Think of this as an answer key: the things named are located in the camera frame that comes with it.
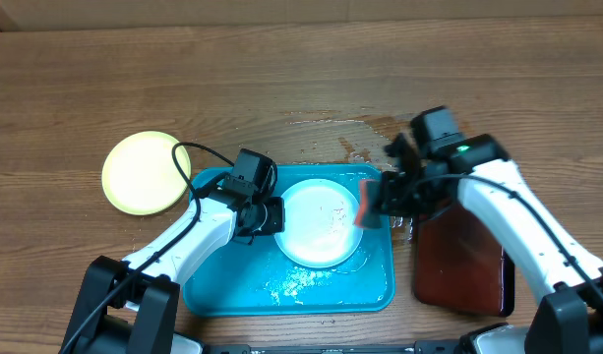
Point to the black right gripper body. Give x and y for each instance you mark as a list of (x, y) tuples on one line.
[(392, 190)]

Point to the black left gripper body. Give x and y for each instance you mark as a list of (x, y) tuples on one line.
[(270, 218)]

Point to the light blue plate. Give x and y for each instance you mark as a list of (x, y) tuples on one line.
[(319, 230)]

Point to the yellow plate with ketchup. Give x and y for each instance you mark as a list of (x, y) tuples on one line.
[(143, 174)]

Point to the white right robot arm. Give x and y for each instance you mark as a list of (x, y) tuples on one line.
[(566, 280)]

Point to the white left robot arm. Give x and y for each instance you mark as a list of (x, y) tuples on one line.
[(130, 306)]

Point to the dark brown tray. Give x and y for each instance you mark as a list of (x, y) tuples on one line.
[(459, 265)]

